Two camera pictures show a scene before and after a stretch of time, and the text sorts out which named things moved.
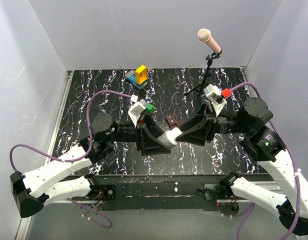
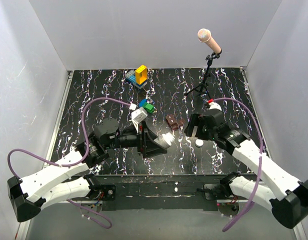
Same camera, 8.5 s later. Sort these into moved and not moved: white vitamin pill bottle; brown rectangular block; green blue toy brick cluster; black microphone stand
Moved: white vitamin pill bottle
Not moved: black microphone stand; brown rectangular block; green blue toy brick cluster
